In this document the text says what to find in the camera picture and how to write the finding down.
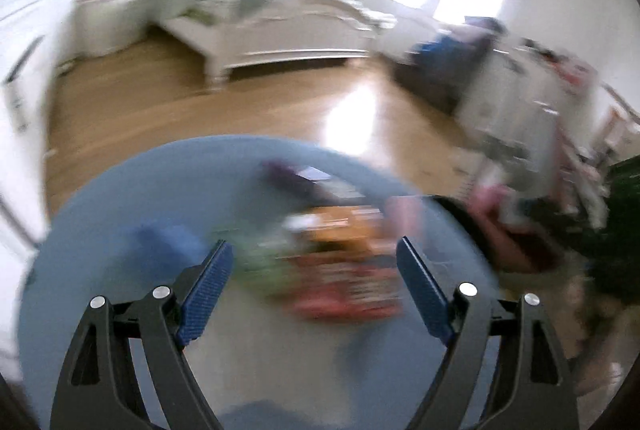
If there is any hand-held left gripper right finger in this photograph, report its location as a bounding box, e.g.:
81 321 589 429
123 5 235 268
396 236 581 430

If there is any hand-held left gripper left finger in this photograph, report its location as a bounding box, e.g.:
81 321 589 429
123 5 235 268
50 239 235 430

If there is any green wrapper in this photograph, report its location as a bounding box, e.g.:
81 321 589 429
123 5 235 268
232 237 296 298

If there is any blue cloth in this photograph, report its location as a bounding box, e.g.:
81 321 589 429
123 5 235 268
137 219 208 261

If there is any red snack packet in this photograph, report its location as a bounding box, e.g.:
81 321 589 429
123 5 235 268
290 257 403 322

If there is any orange snack packet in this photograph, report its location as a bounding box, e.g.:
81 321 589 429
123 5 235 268
285 206 388 256

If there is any black bin with pink liner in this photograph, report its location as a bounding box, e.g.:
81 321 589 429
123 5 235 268
432 194 568 272

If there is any white paper card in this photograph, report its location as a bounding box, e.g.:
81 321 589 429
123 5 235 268
297 166 363 202

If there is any dark purple wrapper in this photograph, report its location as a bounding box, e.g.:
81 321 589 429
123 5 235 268
259 160 336 206

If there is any dark green plant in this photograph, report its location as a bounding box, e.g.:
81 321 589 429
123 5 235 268
575 157 640 306

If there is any white dresser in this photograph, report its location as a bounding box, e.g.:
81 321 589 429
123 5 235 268
457 41 601 161

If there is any dark chair with blue clothes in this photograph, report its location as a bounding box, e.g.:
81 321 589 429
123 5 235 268
392 16 506 113

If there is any white bedside cabinet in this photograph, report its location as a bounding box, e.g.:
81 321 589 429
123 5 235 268
74 0 151 58

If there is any white bed frame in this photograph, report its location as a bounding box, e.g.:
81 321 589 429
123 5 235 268
141 0 398 92

